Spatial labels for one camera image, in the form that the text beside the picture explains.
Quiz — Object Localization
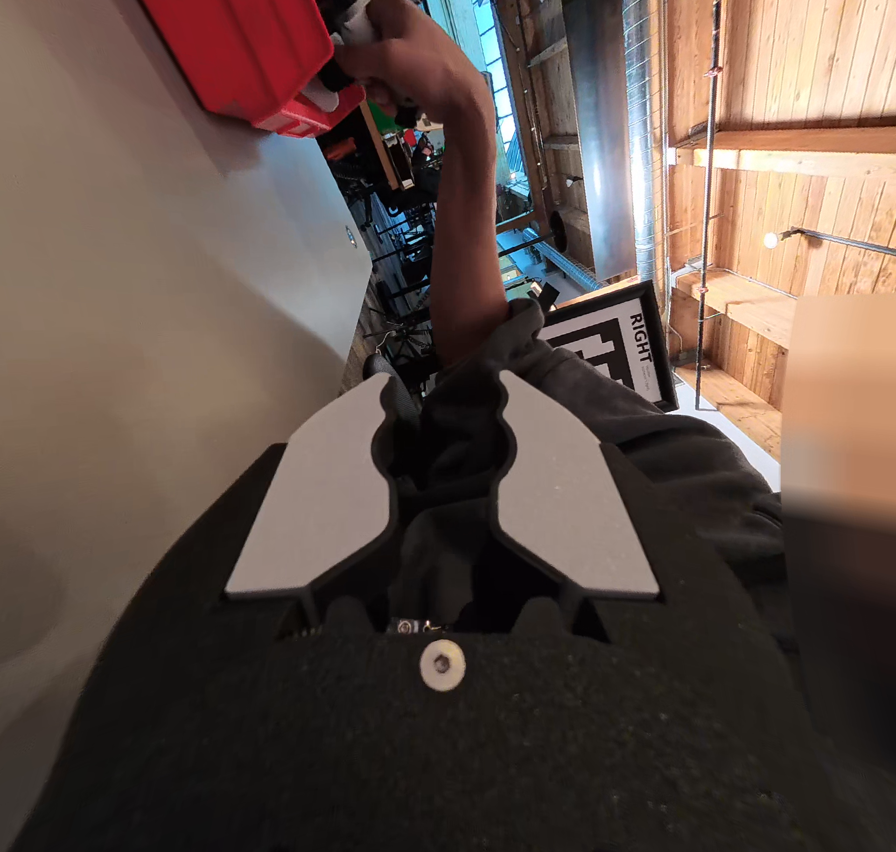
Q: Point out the silver ventilation duct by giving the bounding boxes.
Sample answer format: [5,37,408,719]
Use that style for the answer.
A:
[560,0,673,286]

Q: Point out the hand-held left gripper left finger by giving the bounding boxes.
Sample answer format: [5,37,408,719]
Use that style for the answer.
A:
[226,374,404,601]

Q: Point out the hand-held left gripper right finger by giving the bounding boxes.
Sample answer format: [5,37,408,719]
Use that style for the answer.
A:
[489,371,662,601]

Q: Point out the person's right forearm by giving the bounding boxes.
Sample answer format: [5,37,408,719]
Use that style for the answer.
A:
[427,97,512,374]

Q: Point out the printed marker board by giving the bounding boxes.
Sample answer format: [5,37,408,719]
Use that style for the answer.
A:
[539,279,683,415]

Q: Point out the person's right hand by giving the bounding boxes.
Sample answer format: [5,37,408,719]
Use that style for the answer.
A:
[334,0,494,132]

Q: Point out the red plastic bin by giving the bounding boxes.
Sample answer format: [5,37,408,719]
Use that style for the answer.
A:
[115,0,368,139]

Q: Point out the wooden table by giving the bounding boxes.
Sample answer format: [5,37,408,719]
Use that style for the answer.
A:
[350,104,410,195]

